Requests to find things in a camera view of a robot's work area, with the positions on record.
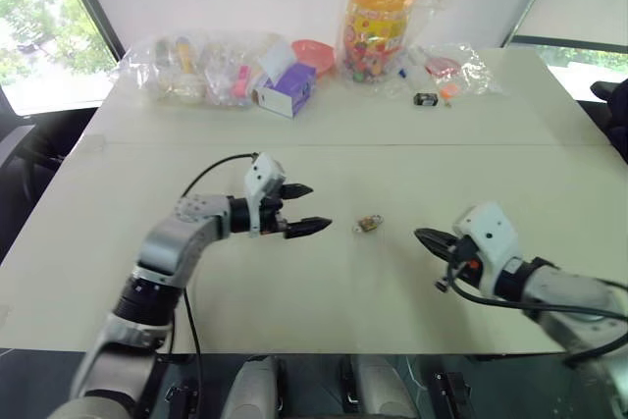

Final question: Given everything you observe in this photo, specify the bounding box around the candy jar with orange lid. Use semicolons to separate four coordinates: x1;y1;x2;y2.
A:
338;0;419;84

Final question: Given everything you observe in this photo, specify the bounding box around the small clear bag of items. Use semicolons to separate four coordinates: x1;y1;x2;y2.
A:
392;41;504;98

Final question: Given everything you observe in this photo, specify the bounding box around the purple and white carton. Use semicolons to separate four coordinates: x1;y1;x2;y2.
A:
251;62;318;121

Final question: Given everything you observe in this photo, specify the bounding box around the grey rounded robot leg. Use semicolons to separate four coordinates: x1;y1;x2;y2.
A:
342;354;419;419
223;354;288;419

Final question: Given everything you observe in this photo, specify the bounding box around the pink item in bag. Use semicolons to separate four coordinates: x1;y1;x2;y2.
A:
232;64;250;98

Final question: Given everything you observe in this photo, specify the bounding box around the red item in bag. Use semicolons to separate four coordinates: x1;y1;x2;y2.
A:
424;57;461;79

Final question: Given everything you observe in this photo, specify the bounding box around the small bottle with blue cap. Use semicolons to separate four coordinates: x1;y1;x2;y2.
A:
397;64;425;83

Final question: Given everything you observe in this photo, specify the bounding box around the black office chair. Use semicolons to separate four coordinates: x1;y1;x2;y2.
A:
574;76;628;166

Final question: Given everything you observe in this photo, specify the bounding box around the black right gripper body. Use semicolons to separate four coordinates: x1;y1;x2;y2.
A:
444;236;487;290

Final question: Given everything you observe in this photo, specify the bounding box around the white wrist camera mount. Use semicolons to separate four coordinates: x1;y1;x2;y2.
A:
451;201;525;300
243;152;288;239

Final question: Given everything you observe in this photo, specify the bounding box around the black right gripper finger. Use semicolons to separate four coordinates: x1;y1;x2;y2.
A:
413;227;462;247
422;238;456;263

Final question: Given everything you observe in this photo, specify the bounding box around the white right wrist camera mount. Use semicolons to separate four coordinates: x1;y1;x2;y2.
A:
451;201;525;300

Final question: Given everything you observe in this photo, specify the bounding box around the large clear bag of items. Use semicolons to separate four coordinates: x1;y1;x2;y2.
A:
113;29;296;110

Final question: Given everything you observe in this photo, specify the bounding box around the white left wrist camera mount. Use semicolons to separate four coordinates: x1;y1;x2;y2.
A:
243;152;288;239

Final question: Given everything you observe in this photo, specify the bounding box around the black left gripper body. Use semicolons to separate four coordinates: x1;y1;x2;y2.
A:
255;183;290;240

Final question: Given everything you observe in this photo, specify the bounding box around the pink plastic bowl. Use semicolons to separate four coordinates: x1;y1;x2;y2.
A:
290;38;336;76

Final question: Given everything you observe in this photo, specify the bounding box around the white box in bag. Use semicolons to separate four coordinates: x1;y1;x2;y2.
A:
257;39;296;80

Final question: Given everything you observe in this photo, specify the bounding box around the black bracket under table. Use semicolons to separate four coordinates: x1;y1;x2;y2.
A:
164;378;201;419
430;370;475;419

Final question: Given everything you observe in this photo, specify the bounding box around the yellow bottle in bag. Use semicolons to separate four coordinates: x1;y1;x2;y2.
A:
177;39;196;73

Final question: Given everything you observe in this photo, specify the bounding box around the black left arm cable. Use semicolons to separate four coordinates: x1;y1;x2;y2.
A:
178;152;259;419

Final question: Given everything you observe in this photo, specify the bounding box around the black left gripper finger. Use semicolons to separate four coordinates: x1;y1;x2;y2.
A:
283;216;335;241
283;183;315;202

